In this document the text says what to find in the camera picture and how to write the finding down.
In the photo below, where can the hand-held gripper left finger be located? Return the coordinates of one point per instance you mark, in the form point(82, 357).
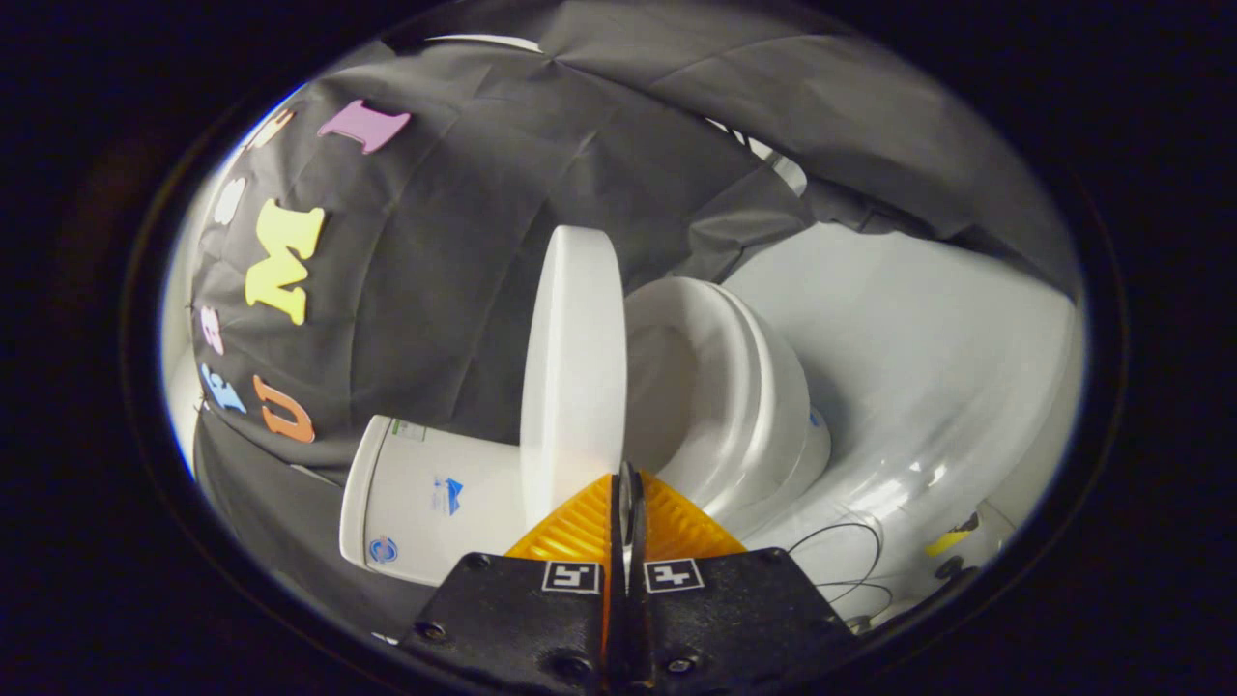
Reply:
point(541, 619)

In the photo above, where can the yellow black object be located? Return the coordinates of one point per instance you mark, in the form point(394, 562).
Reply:
point(947, 541)

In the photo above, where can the black backdrop cloth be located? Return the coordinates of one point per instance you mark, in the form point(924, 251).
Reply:
point(464, 242)

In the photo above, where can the white toilet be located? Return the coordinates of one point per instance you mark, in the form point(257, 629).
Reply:
point(425, 503)

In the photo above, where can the white toilet seat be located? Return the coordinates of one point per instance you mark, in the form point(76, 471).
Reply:
point(763, 387)

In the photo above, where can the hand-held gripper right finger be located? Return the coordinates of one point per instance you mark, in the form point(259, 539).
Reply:
point(715, 609)

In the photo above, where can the white toilet lid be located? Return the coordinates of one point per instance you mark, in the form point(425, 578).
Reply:
point(570, 367)

